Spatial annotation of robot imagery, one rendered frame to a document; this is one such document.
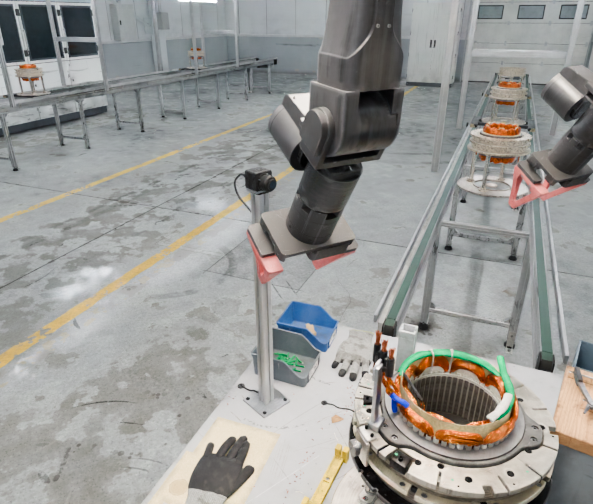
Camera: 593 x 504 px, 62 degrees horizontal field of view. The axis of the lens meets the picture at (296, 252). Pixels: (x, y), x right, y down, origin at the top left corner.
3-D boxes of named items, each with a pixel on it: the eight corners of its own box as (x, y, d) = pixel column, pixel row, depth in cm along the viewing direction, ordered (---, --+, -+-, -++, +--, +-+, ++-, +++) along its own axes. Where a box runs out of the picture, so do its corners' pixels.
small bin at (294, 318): (339, 329, 158) (340, 309, 154) (326, 354, 146) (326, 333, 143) (291, 319, 163) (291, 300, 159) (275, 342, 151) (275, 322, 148)
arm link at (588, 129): (618, 121, 71) (640, 117, 73) (585, 91, 74) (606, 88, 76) (584, 157, 76) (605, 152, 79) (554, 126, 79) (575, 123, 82)
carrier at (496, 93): (472, 119, 472) (477, 86, 459) (503, 116, 486) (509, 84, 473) (502, 127, 440) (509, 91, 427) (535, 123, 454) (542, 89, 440)
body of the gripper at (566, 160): (523, 160, 83) (553, 126, 77) (561, 153, 87) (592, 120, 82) (549, 188, 80) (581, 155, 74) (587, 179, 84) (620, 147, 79)
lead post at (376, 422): (367, 428, 78) (372, 369, 73) (375, 418, 80) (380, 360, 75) (377, 433, 77) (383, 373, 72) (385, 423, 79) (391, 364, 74)
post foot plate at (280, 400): (290, 401, 128) (290, 399, 128) (264, 419, 122) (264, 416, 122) (268, 384, 134) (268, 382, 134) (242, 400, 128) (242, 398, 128)
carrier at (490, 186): (467, 173, 310) (474, 124, 297) (533, 183, 291) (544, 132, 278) (448, 189, 280) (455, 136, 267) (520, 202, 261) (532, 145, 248)
